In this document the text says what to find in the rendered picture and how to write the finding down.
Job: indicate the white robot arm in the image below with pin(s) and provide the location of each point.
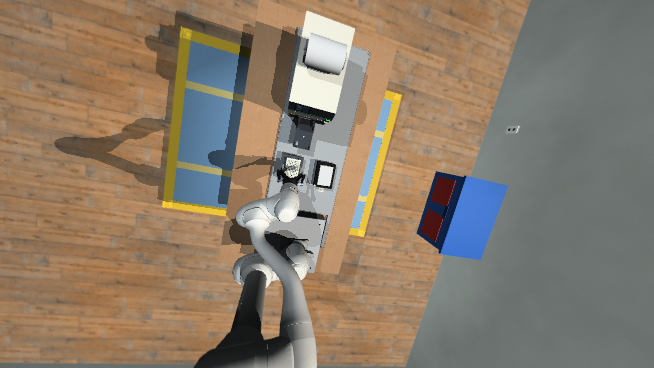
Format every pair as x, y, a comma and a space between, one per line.
244, 346

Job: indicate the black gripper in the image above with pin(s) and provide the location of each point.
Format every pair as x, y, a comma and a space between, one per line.
287, 179

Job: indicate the white cylinder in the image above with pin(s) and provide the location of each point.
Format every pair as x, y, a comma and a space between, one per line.
325, 54

